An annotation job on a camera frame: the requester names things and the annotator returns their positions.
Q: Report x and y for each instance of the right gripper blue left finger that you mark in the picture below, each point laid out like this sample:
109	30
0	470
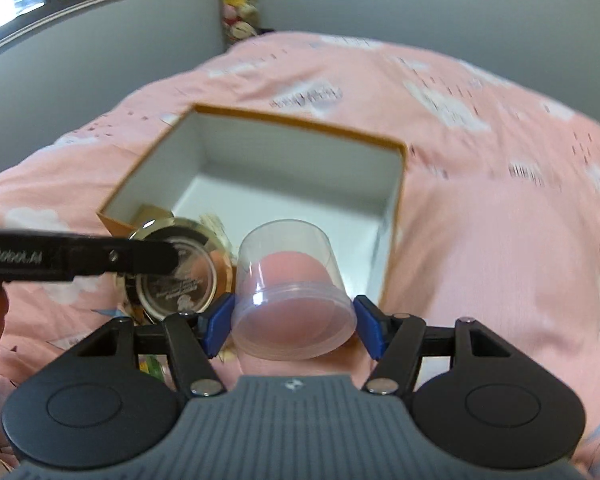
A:
215	323

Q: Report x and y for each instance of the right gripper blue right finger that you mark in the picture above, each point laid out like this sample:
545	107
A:
373	327

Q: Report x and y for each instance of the gold round tin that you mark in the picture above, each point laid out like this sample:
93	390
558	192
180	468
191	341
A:
205	270

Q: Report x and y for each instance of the clear jar with pink sponge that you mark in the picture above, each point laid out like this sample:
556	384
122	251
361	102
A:
290	301

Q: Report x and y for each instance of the orange cardboard box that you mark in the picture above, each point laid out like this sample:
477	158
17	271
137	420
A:
248	168

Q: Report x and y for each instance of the pink cloud print blanket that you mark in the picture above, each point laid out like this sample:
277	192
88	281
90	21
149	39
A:
500	217

